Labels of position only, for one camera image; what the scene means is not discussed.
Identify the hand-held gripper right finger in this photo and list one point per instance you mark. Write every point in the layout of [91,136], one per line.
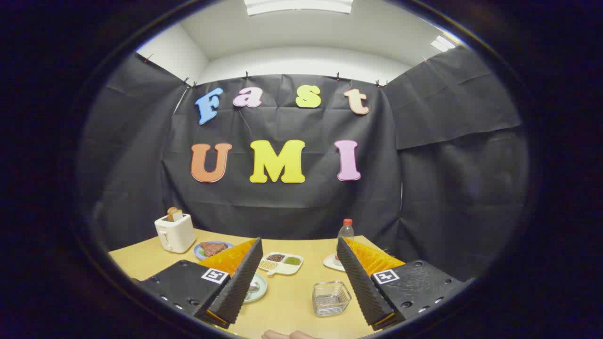
[360,282]

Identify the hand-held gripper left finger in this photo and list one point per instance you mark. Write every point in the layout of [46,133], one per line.
[238,282]

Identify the pale green plate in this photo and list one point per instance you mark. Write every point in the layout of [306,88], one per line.
[259,289]

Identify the white square coaster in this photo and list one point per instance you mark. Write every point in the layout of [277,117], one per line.
[330,263]

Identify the blue plate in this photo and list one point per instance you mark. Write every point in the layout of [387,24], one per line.
[226,245]

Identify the brown steak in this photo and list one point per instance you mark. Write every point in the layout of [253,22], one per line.
[213,248]

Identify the white divided tray with beans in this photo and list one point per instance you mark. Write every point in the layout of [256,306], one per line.
[285,263]

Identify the clear red-capped water bottle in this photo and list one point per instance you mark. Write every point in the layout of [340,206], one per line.
[346,230]

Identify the white toaster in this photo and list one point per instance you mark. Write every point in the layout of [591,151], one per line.
[176,233]

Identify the black backdrop cloth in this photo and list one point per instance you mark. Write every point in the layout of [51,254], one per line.
[292,207]

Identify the brown toast slice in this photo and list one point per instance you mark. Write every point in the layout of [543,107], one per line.
[174,214]

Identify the small ceiling light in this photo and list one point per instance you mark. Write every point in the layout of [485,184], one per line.
[443,43]

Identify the long ceiling light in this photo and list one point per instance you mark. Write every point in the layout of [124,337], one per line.
[297,5]

